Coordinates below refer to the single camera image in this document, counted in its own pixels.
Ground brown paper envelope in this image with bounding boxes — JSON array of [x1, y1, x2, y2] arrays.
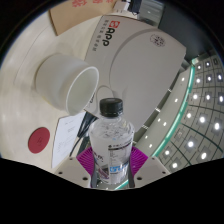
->
[[48, 0, 118, 37]]

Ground ceiling lights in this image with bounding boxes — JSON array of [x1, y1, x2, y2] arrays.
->
[[143, 56, 224, 171]]

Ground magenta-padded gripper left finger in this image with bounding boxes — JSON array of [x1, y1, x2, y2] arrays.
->
[[54, 147, 98, 189]]

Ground black power brick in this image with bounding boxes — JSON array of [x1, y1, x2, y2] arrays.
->
[[129, 0, 165, 21]]

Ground flat round red coaster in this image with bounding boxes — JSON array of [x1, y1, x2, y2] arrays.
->
[[27, 126, 51, 155]]

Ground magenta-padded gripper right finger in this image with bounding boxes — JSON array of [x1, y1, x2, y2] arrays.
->
[[127, 145, 171, 189]]

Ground white paper cup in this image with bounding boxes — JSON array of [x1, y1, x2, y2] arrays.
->
[[34, 53, 100, 117]]

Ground white power adapter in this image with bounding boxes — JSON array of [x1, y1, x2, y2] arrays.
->
[[121, 1, 133, 13]]

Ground white cardboard paper box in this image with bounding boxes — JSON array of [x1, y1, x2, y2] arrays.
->
[[83, 14, 187, 133]]

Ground clear black-capped water bottle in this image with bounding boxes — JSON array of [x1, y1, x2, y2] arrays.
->
[[88, 97, 135, 186]]

